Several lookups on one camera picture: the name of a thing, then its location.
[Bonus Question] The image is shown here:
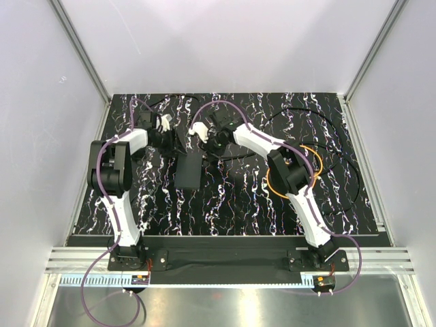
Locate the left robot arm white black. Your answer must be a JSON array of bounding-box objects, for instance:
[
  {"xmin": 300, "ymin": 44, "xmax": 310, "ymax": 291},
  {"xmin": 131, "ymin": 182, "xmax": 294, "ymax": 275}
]
[{"xmin": 87, "ymin": 112, "xmax": 177, "ymax": 270}]

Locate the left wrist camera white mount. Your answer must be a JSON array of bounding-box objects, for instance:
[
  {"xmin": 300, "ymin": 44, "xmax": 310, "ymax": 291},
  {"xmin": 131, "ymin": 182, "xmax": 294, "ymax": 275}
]
[{"xmin": 156, "ymin": 114, "xmax": 172, "ymax": 133}]

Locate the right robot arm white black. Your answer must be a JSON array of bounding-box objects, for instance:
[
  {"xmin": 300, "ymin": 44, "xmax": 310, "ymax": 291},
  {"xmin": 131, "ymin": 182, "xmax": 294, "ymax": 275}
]
[{"xmin": 189, "ymin": 112, "xmax": 339, "ymax": 270}]

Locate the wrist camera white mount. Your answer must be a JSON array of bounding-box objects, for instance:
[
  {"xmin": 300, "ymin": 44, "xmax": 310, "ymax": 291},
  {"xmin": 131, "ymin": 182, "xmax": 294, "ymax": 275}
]
[
  {"xmin": 188, "ymin": 122, "xmax": 208, "ymax": 143},
  {"xmin": 156, "ymin": 114, "xmax": 172, "ymax": 133}
]

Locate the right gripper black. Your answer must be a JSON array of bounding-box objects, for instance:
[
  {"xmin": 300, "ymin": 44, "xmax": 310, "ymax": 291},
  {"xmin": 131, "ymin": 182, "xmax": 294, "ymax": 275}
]
[{"xmin": 198, "ymin": 131, "xmax": 229, "ymax": 163}]

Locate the orange ethernet cable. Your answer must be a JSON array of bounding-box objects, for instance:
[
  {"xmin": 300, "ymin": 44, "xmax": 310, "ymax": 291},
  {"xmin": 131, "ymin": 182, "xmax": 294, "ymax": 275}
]
[{"xmin": 266, "ymin": 144, "xmax": 324, "ymax": 198}]

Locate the black cable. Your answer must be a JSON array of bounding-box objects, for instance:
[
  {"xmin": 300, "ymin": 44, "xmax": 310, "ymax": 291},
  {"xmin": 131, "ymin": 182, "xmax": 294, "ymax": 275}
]
[
  {"xmin": 139, "ymin": 94, "xmax": 202, "ymax": 120},
  {"xmin": 204, "ymin": 108, "xmax": 362, "ymax": 215}
]

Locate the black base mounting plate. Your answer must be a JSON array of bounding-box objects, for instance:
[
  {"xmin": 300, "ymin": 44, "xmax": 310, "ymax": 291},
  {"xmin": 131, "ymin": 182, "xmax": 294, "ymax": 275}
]
[{"xmin": 67, "ymin": 234, "xmax": 391, "ymax": 273}]

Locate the black network switch box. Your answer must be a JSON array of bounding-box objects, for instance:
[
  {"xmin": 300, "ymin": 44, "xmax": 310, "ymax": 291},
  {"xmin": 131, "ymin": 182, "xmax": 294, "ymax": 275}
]
[{"xmin": 174, "ymin": 153, "xmax": 202, "ymax": 190}]

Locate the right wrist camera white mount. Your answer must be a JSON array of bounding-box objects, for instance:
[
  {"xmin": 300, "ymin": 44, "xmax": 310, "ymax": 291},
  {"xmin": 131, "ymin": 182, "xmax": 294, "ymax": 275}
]
[{"xmin": 188, "ymin": 122, "xmax": 208, "ymax": 143}]

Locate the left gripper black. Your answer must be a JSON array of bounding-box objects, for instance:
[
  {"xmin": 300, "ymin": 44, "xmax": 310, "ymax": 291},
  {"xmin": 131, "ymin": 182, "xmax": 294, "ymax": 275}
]
[{"xmin": 151, "ymin": 127, "xmax": 187, "ymax": 158}]

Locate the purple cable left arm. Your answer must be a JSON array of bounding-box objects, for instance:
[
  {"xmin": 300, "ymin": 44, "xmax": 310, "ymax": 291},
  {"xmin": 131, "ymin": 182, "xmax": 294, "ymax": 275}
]
[{"xmin": 80, "ymin": 98, "xmax": 153, "ymax": 324}]

